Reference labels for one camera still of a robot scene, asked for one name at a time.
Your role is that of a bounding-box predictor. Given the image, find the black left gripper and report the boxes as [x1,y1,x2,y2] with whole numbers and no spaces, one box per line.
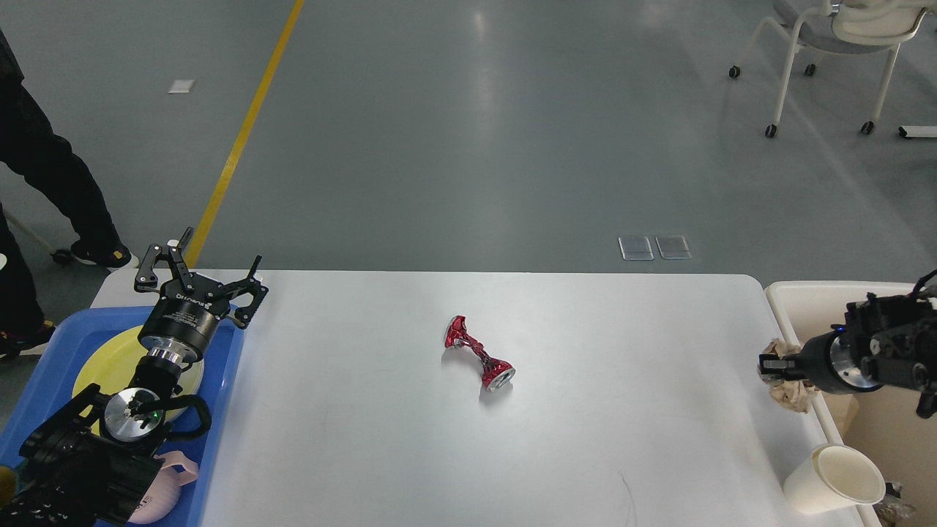
[135,227,269,362]

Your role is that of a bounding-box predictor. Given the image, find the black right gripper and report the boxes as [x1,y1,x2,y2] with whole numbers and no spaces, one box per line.
[758,331,883,395]

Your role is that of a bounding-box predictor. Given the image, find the small brown paper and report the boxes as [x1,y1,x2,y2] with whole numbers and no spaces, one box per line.
[764,338,822,414]

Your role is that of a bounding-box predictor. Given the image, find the brown paper bag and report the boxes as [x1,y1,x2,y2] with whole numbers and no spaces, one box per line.
[822,393,860,439]

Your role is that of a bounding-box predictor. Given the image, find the yellow round plate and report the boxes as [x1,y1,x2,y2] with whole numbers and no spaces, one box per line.
[72,326,206,422]

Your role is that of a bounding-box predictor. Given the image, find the pink ribbed mug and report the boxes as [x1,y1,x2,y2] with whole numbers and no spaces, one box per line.
[128,450,200,525]

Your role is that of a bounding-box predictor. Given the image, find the aluminium foil sheet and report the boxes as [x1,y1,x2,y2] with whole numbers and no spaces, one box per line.
[873,481,917,526]

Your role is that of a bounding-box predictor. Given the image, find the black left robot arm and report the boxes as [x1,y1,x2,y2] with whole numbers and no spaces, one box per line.
[2,229,268,526]

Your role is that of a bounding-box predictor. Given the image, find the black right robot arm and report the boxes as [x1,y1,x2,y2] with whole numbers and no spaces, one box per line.
[758,272,936,418]

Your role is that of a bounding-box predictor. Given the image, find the beige plastic bin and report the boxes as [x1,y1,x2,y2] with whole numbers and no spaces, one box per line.
[764,281,937,527]

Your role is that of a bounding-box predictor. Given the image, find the white paper cup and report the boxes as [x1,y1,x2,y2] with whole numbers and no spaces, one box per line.
[782,444,886,516]

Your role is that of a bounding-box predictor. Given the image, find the left white chair leg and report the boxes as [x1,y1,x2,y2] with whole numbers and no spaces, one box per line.
[4,210,74,266]

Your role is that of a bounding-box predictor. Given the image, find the blue plastic tray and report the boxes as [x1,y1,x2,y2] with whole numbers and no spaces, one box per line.
[2,307,243,507]

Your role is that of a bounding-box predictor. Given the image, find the person in dark clothes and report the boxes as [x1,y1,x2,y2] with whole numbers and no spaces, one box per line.
[0,29,140,361]

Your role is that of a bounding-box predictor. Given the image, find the crushed red can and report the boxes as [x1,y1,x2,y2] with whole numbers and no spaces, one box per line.
[443,315,516,392]

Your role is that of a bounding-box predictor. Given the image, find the white wheeled chair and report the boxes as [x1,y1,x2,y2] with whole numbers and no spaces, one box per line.
[728,1,935,139]

